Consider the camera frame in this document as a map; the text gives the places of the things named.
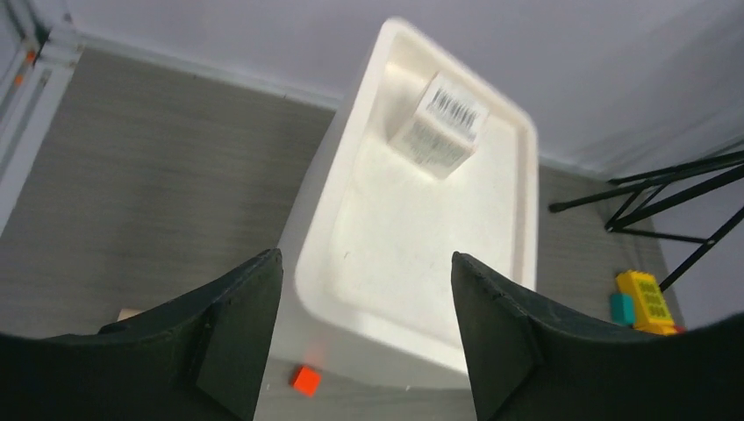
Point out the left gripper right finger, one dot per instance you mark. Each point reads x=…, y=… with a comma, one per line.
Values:
x=531, y=358

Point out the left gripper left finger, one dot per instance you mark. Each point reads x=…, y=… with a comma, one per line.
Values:
x=200, y=356

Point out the white drawer organizer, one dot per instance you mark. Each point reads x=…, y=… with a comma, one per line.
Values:
x=368, y=243

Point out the white barcode box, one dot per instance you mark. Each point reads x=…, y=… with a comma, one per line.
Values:
x=441, y=130

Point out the tan wooden block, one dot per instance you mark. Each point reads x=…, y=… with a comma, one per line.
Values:
x=127, y=313

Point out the small orange red cube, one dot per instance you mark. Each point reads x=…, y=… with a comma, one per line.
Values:
x=306, y=380

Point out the teal wooden block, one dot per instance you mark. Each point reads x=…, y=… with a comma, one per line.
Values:
x=622, y=309

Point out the yellow toy block house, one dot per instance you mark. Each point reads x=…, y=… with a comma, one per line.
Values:
x=650, y=309

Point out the black tripod stand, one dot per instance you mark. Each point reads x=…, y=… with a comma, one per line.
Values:
x=641, y=190

